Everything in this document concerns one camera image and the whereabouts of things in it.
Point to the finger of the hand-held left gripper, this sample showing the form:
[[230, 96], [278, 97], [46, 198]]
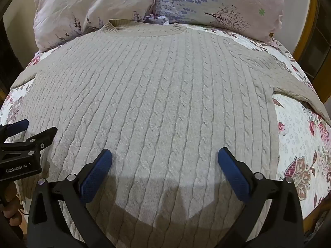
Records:
[[16, 127], [38, 140]]

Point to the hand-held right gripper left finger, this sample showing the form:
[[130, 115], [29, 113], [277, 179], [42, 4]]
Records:
[[96, 174]]

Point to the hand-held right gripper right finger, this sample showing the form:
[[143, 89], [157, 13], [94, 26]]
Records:
[[234, 174]]

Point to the person's left hand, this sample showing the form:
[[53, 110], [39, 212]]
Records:
[[11, 206]]

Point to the floral quilted bedspread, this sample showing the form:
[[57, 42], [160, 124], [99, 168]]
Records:
[[300, 144]]

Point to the floral pink pillow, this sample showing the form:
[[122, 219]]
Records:
[[222, 2], [85, 7]]

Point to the wooden headboard frame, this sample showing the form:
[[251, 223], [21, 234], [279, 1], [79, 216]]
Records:
[[309, 38]]

